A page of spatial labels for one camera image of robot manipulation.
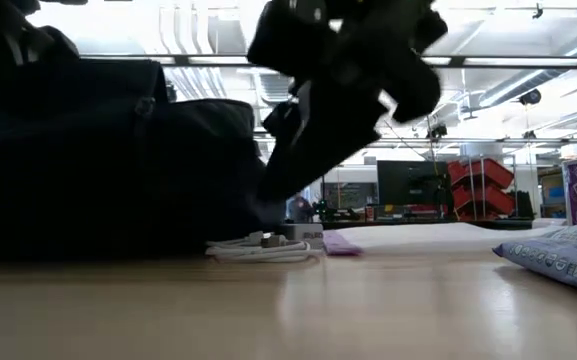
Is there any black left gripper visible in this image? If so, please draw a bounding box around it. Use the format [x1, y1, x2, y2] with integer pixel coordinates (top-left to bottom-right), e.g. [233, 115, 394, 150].
[0, 0, 82, 96]

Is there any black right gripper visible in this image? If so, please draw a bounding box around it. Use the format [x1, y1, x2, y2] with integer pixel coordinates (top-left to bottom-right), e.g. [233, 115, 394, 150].
[246, 0, 449, 204]

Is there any white charger adapter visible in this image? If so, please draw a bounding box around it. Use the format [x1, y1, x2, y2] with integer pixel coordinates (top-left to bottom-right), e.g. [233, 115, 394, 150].
[285, 222, 326, 251]

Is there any white charging cable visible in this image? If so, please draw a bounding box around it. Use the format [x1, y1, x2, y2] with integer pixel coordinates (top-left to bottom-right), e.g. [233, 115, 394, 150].
[204, 230, 322, 265]

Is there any navy blue backpack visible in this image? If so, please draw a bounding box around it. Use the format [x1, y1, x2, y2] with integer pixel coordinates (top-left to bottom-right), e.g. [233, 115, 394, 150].
[0, 24, 285, 260]

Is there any blue printed packet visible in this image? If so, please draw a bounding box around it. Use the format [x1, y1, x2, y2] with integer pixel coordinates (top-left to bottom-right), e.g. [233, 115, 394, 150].
[491, 223, 577, 296]

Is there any person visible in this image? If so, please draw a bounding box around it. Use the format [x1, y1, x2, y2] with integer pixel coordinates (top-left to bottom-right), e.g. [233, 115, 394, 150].
[286, 192, 315, 224]

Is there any black monitor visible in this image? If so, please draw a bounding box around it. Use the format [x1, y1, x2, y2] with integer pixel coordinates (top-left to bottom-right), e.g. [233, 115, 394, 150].
[376, 159, 450, 207]

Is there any red storage bins stack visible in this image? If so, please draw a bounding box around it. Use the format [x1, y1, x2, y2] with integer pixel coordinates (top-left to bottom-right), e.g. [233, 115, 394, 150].
[446, 158, 517, 222]

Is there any shelf with blue bins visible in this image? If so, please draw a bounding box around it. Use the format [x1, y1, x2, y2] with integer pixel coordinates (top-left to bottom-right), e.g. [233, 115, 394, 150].
[537, 167, 568, 220]

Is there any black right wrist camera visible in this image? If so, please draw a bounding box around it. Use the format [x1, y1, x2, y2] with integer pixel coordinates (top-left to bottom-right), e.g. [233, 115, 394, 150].
[390, 47, 443, 125]

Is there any black aluminium table frame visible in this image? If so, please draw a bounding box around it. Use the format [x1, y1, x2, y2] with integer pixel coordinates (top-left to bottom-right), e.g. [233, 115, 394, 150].
[317, 217, 537, 231]

